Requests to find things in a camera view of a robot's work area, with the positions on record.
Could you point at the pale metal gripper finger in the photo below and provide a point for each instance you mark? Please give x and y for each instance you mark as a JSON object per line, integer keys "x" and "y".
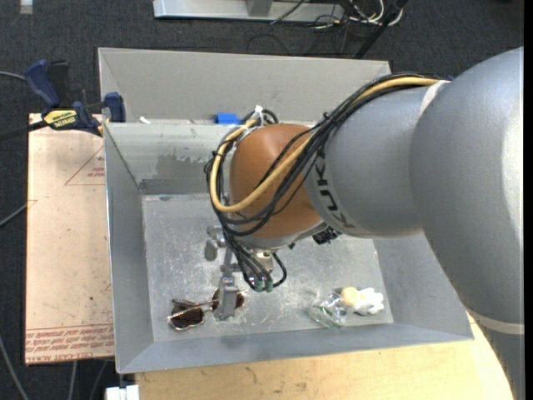
{"x": 211, "y": 249}
{"x": 227, "y": 302}

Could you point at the grey metal bin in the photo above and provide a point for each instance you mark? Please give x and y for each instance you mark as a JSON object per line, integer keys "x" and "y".
{"x": 175, "y": 244}

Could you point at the brown-lensed sunglasses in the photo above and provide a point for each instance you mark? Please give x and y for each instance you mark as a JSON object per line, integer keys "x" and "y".
{"x": 187, "y": 317}

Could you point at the clear glass thing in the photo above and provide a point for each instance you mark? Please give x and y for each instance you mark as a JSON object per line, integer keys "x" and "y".
{"x": 329, "y": 311}

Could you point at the white and cream toy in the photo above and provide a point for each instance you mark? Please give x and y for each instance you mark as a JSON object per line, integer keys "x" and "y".
{"x": 368, "y": 301}

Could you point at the brown cardboard board, red print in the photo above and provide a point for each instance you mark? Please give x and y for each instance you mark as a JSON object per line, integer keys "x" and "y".
{"x": 66, "y": 244}

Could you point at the black cylinder on white bracket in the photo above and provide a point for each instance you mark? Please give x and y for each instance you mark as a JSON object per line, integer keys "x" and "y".
{"x": 325, "y": 236}

